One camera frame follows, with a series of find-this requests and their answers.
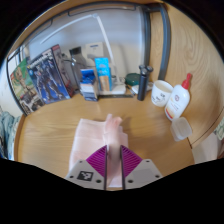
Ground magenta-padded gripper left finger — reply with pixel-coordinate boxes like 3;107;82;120
65;144;108;190

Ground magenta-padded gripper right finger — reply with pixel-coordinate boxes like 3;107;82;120
119;144;164;190

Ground pale pink towel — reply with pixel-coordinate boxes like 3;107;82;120
68;113;129;188

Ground clear plastic container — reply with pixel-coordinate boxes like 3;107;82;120
169;116;194;142

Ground white bottle with red cap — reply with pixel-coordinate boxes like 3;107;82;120
164;73;194;122

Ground white cup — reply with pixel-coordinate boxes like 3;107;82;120
151;79;174;108

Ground dark blue small box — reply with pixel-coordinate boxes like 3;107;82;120
79;68;100;102

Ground black electric shaver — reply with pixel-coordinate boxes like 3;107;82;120
136;64;154;102

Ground teal blanket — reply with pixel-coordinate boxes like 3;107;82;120
0;106;22;160

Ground green patterned cloth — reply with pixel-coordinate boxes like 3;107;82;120
214;116;224;141

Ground dark green round case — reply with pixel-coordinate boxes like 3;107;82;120
124;72;141;87

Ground light blue small box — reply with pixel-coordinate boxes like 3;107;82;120
94;57;114;93

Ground blue robot model kit box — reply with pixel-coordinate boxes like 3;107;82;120
26;44;76;105

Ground green toy figure box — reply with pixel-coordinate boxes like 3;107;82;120
9;58;45;116

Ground white box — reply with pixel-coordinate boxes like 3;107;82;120
83;42;110;67

